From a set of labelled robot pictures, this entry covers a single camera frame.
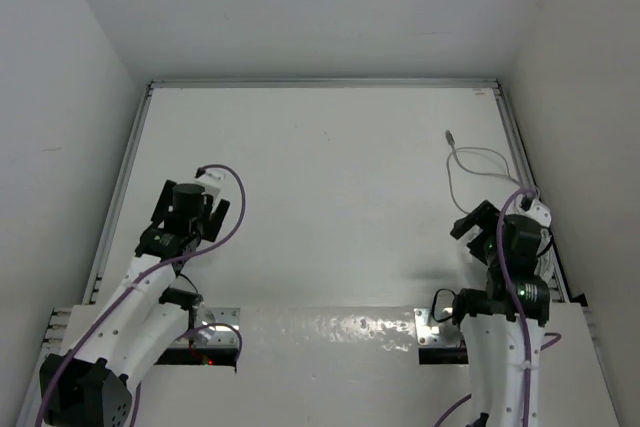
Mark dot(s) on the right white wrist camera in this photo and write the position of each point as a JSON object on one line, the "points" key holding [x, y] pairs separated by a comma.
{"points": [[531, 207]]}

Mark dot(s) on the metal base plate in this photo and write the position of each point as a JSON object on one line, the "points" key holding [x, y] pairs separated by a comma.
{"points": [[212, 328], [433, 334]]}

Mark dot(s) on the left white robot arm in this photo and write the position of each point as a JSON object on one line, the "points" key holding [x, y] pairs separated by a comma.
{"points": [[97, 381]]}

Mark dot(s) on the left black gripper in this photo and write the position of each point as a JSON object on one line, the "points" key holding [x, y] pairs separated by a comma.
{"points": [[212, 217]]}

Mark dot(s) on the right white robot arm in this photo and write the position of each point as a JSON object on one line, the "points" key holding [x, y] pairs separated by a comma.
{"points": [[503, 324]]}

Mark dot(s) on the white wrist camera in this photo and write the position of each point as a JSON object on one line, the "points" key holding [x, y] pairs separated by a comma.
{"points": [[211, 180], [531, 207]]}

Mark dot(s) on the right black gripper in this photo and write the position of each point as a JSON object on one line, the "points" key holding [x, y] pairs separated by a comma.
{"points": [[485, 216]]}

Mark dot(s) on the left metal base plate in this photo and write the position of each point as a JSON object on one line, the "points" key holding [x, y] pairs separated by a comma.
{"points": [[212, 328]]}

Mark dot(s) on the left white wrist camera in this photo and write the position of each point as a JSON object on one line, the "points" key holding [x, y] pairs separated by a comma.
{"points": [[211, 180]]}

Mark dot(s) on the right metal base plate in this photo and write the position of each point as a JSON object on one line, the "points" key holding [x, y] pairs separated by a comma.
{"points": [[433, 334]]}

